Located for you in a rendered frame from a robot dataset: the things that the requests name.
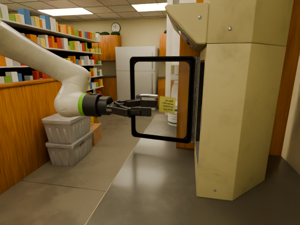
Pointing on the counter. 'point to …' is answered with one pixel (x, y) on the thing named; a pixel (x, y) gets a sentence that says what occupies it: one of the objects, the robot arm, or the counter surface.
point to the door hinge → (196, 98)
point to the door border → (188, 97)
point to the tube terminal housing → (239, 93)
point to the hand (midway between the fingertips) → (151, 107)
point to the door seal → (189, 96)
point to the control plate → (184, 37)
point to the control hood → (190, 21)
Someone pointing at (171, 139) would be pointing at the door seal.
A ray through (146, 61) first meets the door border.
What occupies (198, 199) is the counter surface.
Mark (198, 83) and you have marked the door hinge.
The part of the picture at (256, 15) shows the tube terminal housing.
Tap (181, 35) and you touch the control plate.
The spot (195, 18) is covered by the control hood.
